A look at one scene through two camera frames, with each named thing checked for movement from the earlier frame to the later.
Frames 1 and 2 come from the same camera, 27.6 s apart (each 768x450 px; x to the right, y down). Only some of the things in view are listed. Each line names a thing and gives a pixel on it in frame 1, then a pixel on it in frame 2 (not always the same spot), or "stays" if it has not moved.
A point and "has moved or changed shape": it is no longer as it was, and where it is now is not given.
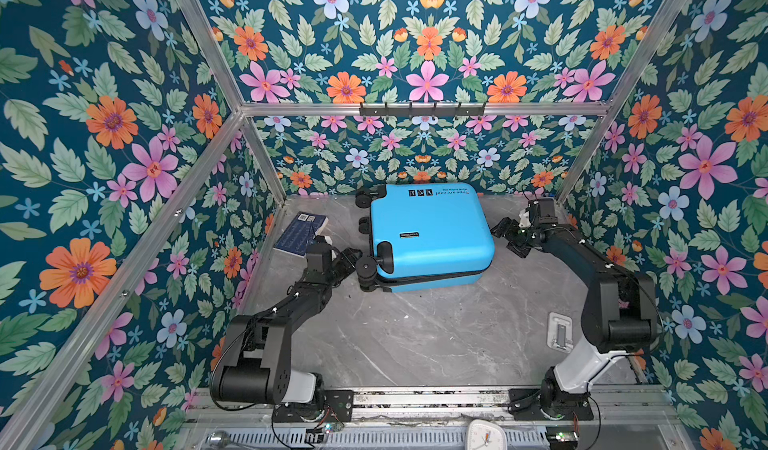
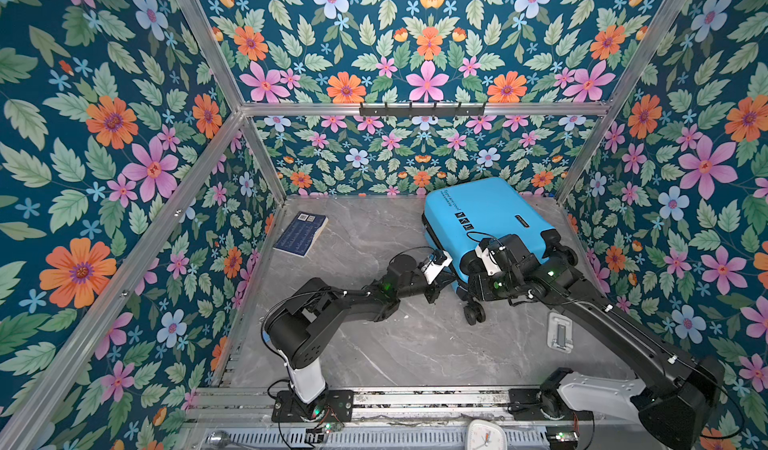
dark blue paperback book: [297, 237] stays
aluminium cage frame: [31, 416] stays
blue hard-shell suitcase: [424, 237] has moved or changed shape
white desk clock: [483, 434] stays
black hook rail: [422, 111] stays
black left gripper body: [340, 268] -> [419, 286]
